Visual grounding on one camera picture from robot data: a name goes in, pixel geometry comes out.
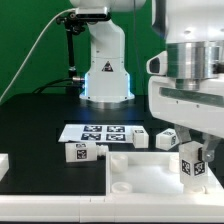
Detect grey cable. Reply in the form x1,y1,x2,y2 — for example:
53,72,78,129
0,8,76,104

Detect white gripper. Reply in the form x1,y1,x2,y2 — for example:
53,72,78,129
148,75,224,162

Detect white square table top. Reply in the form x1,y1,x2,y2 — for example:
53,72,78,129
105,150,219,196

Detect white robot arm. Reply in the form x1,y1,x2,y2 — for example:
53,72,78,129
70,0,224,162

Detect black cables at base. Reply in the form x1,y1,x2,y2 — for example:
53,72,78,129
32,76,85,95

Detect white obstacle fence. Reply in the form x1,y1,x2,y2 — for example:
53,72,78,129
0,154,224,224

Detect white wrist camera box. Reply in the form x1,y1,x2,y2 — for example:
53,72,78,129
146,51,168,76

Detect paper sheet with tags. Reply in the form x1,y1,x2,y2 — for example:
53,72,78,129
59,124,132,143

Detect black camera stand pole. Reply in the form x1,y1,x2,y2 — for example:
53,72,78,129
56,13,85,88

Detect camera on stand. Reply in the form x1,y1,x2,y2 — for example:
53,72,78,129
75,7,110,22

